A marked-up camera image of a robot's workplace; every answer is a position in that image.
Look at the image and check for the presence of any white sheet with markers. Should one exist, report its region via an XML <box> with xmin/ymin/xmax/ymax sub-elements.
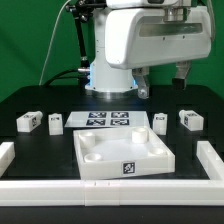
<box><xmin>65</xmin><ymin>111</ymin><xmax>149</xmax><ymax>128</ymax></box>

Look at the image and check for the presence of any white cable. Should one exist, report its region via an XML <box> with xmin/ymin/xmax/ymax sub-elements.
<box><xmin>38</xmin><ymin>0</ymin><xmax>73</xmax><ymax>87</ymax></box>

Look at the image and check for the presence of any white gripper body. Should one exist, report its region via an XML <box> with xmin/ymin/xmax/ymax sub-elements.
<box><xmin>105</xmin><ymin>7</ymin><xmax>211</xmax><ymax>69</ymax></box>

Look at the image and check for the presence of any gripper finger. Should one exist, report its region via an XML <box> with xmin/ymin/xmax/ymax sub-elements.
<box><xmin>172</xmin><ymin>61</ymin><xmax>191</xmax><ymax>90</ymax></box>
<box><xmin>132</xmin><ymin>67</ymin><xmax>149</xmax><ymax>99</ymax></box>

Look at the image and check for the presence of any white square tabletop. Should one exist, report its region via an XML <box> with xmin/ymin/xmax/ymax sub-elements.
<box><xmin>73</xmin><ymin>127</ymin><xmax>175</xmax><ymax>180</ymax></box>

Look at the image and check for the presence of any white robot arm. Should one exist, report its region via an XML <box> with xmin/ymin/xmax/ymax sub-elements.
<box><xmin>86</xmin><ymin>0</ymin><xmax>215</xmax><ymax>99</ymax></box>

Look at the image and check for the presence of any white U-shaped fence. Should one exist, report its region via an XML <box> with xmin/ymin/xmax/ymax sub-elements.
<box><xmin>0</xmin><ymin>141</ymin><xmax>224</xmax><ymax>206</ymax></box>

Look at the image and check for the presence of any black cable bundle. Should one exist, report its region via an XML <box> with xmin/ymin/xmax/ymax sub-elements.
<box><xmin>43</xmin><ymin>68</ymin><xmax>88</xmax><ymax>88</ymax></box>

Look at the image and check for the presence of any black camera stand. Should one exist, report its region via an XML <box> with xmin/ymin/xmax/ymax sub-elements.
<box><xmin>65</xmin><ymin>0</ymin><xmax>108</xmax><ymax>78</ymax></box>

